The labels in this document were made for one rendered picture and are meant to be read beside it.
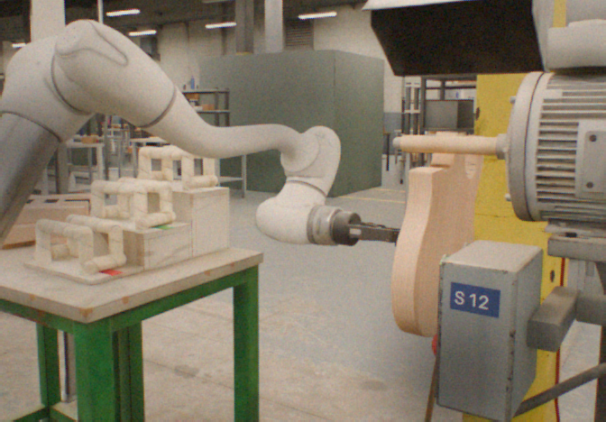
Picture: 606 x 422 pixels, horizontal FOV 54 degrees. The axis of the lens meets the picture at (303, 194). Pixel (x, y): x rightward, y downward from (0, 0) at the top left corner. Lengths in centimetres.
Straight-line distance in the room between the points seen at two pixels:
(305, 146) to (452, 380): 69
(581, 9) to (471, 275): 57
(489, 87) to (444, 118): 412
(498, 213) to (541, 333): 121
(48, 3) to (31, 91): 178
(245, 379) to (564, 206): 102
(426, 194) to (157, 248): 71
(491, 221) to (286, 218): 90
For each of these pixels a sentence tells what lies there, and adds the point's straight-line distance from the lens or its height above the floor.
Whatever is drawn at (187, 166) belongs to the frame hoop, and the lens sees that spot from 159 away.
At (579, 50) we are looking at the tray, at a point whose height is 140.
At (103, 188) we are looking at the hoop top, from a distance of 159.
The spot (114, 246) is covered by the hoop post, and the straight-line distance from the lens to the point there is 146.
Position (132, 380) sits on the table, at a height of 46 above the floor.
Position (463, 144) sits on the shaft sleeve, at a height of 125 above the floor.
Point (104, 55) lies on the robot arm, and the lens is 97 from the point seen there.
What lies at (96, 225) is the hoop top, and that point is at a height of 104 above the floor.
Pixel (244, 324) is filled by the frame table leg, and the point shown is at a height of 74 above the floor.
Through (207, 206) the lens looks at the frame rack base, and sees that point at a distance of 160.
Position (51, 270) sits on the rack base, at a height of 94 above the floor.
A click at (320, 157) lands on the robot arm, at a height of 121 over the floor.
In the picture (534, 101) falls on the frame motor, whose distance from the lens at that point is 99.
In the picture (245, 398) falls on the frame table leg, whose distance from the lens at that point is 173.
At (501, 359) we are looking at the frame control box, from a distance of 80.
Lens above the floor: 130
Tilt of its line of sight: 8 degrees down
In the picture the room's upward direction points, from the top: straight up
